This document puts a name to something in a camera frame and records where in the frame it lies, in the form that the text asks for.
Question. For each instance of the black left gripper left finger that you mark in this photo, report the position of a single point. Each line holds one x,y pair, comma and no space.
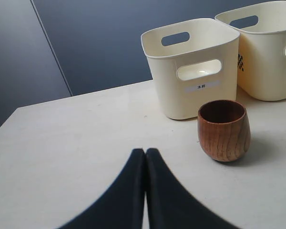
121,205

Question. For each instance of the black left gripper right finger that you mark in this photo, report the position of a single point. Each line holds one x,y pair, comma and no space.
170,205

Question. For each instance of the brown wooden cup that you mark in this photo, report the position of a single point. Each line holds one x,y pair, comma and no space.
223,130

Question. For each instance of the cream plastic bin left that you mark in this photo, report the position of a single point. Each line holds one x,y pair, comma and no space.
192,62

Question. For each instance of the cream plastic bin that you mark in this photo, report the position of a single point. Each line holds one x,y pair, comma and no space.
262,49
192,62

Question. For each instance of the cream plastic bin middle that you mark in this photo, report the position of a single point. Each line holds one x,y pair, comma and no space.
262,49

